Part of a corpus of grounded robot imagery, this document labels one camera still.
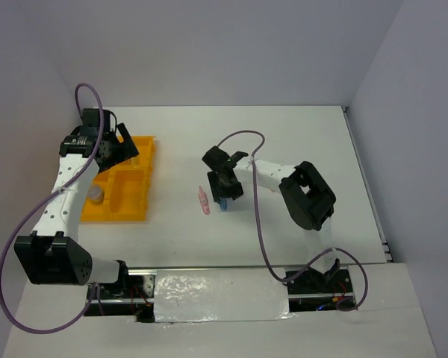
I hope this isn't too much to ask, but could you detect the blue correction tape dispenser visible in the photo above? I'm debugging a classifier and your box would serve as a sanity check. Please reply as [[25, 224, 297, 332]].
[[219, 198, 228, 212]]

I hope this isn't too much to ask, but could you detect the clear jar of clips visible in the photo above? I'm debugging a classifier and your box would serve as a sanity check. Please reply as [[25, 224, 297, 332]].
[[87, 183, 105, 204]]

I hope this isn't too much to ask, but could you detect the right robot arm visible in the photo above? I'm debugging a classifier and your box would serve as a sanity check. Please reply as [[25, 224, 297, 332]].
[[202, 145, 340, 292]]

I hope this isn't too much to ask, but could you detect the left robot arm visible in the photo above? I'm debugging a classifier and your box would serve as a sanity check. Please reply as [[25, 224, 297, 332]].
[[14, 108, 139, 298]]

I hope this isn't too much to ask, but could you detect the pink correction tape dispenser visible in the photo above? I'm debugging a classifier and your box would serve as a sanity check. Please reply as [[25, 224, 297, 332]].
[[198, 186, 210, 215]]

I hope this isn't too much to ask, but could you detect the yellow plastic organizer tray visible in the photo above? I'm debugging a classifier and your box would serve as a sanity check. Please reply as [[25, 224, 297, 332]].
[[81, 136, 155, 222]]

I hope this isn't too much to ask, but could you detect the silver foil sheet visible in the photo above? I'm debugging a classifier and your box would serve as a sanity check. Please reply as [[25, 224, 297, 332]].
[[154, 268, 292, 323]]

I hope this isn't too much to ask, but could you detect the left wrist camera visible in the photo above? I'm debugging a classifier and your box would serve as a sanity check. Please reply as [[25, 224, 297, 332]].
[[81, 108, 117, 132]]

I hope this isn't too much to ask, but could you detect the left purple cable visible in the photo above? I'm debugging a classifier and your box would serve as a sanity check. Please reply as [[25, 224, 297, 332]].
[[0, 83, 109, 333]]

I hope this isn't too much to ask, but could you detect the purple cable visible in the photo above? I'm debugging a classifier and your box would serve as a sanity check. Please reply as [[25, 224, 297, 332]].
[[0, 83, 109, 333], [216, 130, 370, 311]]

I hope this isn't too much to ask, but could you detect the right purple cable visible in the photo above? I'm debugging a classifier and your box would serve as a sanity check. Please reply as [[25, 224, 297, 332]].
[[216, 130, 370, 311]]

